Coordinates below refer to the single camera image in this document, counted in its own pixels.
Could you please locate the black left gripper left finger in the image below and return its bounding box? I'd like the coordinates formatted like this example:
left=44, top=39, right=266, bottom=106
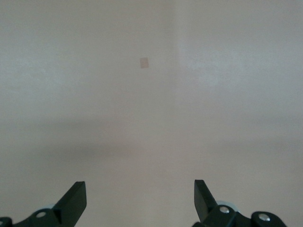
left=0, top=181, right=87, bottom=227

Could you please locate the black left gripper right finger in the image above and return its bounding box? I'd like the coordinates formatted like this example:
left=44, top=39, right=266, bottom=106
left=193, top=179, right=288, bottom=227

